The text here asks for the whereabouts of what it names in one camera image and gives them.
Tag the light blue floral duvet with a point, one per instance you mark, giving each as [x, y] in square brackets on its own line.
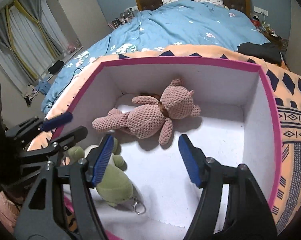
[177, 23]

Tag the green plush toy with keyring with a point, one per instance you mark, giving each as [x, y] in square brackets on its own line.
[116, 188]

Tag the cluttered right nightstand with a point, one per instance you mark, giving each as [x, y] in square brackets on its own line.
[259, 21]

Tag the pink knitted teddy bear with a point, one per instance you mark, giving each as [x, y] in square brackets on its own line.
[152, 114]

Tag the grey window curtains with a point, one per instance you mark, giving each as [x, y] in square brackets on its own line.
[30, 41]

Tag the cluttered nightstand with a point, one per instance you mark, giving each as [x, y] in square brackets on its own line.
[124, 18]
[259, 21]

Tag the pink storage box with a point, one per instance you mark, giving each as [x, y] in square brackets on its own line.
[238, 124]

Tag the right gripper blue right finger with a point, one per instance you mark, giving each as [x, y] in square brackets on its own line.
[194, 161]

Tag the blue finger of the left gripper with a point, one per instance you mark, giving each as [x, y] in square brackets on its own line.
[68, 140]
[56, 122]

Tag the cluttered left nightstand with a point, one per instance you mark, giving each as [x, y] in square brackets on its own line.
[124, 18]

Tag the black item on windowsill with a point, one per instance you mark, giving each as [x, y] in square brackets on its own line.
[56, 67]

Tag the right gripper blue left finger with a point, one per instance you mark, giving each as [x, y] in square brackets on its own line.
[98, 159]

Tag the black clothing on bed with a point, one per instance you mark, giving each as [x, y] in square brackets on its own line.
[267, 51]

